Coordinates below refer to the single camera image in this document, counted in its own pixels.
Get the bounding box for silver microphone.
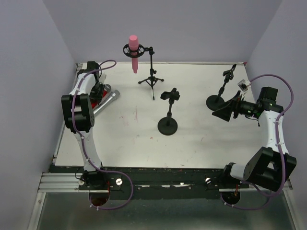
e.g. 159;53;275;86
94;90;120;116

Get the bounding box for red glitter microphone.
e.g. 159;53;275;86
91;84;112;108

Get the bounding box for aluminium extrusion rail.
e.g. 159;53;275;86
38;173;79;193

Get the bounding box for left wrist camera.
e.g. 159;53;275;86
99;73;106;84

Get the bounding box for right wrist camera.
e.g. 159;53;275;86
237;80;251;96

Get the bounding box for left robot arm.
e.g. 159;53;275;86
61;61;109;188

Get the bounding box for black round-base stand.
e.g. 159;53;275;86
157;88;180;136
206;64;236;111

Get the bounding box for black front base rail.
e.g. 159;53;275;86
48;165;248;202

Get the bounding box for pink microphone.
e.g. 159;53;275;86
128;35;139;74

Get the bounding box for black tripod shock-mount stand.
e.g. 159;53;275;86
123;43;165;101

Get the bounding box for black round-base stand front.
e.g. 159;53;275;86
157;88;180;136

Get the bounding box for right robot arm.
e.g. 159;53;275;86
212;87;297;192

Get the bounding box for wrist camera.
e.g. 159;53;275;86
237;80;251;96
99;73;106;84

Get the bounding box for black round-base stand rear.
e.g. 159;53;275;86
206;64;236;111

